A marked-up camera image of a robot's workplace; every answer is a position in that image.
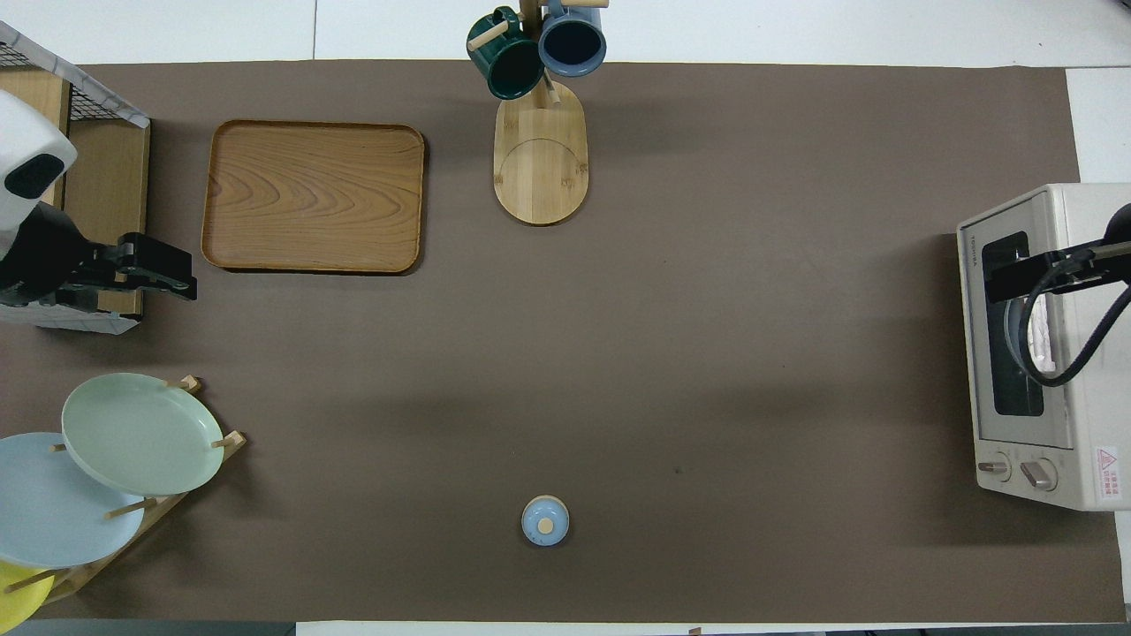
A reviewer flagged pale green plate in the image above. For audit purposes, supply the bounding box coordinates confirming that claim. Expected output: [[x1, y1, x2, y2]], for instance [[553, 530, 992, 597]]
[[61, 372, 225, 497]]

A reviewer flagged white toaster oven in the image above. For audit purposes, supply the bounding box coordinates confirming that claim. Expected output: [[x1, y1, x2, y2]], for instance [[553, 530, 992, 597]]
[[957, 183, 1131, 511]]

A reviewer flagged large pale blue plate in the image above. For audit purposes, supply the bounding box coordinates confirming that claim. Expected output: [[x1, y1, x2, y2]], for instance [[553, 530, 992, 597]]
[[0, 432, 147, 569]]

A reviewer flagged wooden mug tree stand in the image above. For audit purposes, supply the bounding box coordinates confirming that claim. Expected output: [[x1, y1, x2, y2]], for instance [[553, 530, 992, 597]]
[[467, 0, 611, 226]]

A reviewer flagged black wire wooden shelf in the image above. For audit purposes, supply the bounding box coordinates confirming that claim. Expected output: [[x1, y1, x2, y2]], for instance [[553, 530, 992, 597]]
[[0, 22, 151, 335]]

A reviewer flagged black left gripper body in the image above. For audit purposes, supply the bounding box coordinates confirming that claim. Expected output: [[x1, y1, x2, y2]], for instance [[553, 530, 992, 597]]
[[0, 203, 116, 307]]

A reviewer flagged brown table mat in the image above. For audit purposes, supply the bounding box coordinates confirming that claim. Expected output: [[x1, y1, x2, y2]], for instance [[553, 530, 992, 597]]
[[0, 60, 1127, 624]]

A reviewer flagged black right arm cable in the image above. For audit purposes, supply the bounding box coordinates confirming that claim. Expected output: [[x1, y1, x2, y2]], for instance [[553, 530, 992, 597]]
[[1016, 261, 1131, 388]]

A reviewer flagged wooden plate rack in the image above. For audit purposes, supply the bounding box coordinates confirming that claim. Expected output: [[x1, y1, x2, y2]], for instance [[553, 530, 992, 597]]
[[0, 375, 248, 606]]

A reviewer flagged glass oven door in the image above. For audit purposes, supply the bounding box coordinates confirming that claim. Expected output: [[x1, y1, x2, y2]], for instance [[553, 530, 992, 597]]
[[958, 194, 1075, 450]]

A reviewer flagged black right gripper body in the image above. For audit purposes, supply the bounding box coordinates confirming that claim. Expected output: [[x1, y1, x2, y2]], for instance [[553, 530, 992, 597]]
[[1051, 203, 1131, 288]]

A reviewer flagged wooden serving tray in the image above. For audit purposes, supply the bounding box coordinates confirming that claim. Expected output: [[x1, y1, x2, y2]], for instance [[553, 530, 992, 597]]
[[201, 119, 427, 275]]

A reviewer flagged dark green mug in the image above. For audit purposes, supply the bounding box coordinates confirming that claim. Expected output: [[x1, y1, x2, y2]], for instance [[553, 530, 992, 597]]
[[467, 7, 546, 101]]

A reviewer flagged blue mug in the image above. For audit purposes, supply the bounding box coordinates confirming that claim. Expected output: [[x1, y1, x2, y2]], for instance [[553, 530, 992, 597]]
[[537, 0, 609, 79]]

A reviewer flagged yellow plate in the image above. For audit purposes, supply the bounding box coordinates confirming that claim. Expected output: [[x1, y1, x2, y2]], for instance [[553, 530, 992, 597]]
[[0, 558, 54, 634]]

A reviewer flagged small light blue plate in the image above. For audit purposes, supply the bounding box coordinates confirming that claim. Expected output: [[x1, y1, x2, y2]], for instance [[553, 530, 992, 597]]
[[1003, 299, 1061, 376]]

